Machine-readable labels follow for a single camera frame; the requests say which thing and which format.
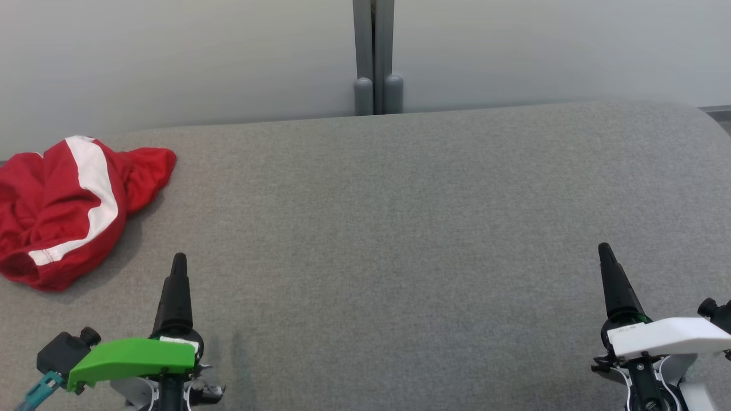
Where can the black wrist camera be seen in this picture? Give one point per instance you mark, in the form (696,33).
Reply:
(717,314)
(63,351)

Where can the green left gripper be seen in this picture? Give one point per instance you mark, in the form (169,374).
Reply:
(134,355)

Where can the red shorts with white stripe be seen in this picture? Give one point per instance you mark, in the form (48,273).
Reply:
(57,200)

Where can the grey partition post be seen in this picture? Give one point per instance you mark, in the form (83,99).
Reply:
(362,57)
(388,57)

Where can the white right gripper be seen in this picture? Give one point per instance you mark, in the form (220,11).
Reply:
(668,337)

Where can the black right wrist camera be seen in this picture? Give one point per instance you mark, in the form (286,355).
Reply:
(717,314)

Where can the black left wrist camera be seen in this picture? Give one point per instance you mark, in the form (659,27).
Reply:
(63,351)

